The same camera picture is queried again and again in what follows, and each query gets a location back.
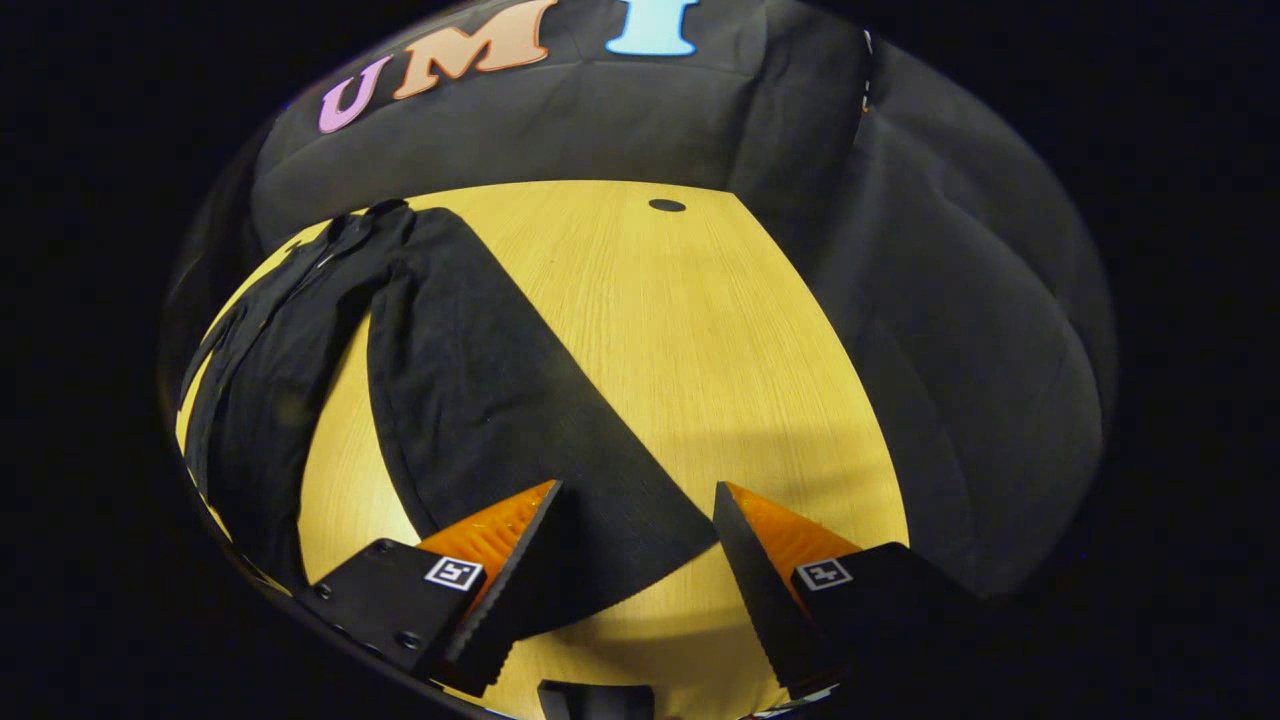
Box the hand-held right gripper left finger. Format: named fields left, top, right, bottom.
left=295, top=480, right=566, bottom=699

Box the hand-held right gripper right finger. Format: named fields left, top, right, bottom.
left=713, top=481, right=991, bottom=701

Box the black button shirt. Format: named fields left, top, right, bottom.
left=182, top=198, right=719, bottom=641

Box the black backdrop cloth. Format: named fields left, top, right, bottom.
left=160, top=0, right=1119, bottom=601

